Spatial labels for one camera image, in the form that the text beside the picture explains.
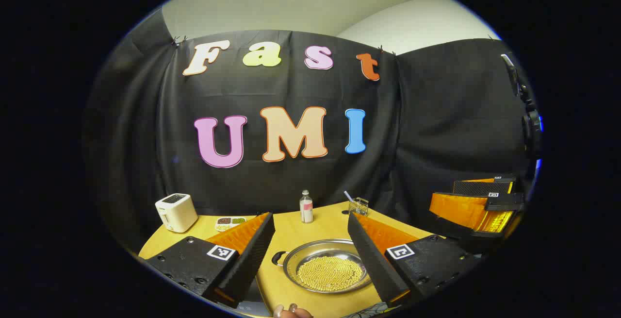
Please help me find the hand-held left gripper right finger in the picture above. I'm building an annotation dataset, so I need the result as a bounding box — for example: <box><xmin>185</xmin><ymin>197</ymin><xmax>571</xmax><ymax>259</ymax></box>
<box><xmin>347</xmin><ymin>211</ymin><xmax>483</xmax><ymax>309</ymax></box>

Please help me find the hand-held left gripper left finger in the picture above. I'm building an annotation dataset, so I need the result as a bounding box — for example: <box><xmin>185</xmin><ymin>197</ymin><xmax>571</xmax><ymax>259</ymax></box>
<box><xmin>146</xmin><ymin>212</ymin><xmax>276</xmax><ymax>309</ymax></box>

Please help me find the steel pot with black handles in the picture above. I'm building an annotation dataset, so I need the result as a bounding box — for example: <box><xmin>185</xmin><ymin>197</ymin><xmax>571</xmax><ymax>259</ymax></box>
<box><xmin>272</xmin><ymin>238</ymin><xmax>374</xmax><ymax>295</ymax></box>

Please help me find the heap of yellow beans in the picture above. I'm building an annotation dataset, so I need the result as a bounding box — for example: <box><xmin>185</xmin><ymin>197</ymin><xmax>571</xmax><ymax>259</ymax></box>
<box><xmin>297</xmin><ymin>256</ymin><xmax>364</xmax><ymax>292</ymax></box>

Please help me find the white divided dish of beans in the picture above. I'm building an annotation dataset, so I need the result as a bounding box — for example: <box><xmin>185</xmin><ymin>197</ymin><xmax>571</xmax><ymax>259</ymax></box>
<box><xmin>215</xmin><ymin>217</ymin><xmax>247</xmax><ymax>232</ymax></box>

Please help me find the patterned fabric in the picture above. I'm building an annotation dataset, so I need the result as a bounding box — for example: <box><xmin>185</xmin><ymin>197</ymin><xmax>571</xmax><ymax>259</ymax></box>
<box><xmin>347</xmin><ymin>303</ymin><xmax>391</xmax><ymax>318</ymax></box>

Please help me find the clear bottle with pink label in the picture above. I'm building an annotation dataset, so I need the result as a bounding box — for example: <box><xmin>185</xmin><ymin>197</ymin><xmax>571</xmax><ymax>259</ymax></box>
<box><xmin>299</xmin><ymin>190</ymin><xmax>314</xmax><ymax>224</ymax></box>

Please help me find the white toaster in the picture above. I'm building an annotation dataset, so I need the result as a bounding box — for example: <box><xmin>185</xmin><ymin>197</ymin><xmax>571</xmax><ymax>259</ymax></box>
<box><xmin>155</xmin><ymin>193</ymin><xmax>198</xmax><ymax>234</ymax></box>

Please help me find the wire mesh holder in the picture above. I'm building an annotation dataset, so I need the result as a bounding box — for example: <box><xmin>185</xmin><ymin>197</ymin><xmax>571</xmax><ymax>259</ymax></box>
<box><xmin>348</xmin><ymin>198</ymin><xmax>369</xmax><ymax>217</ymax></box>

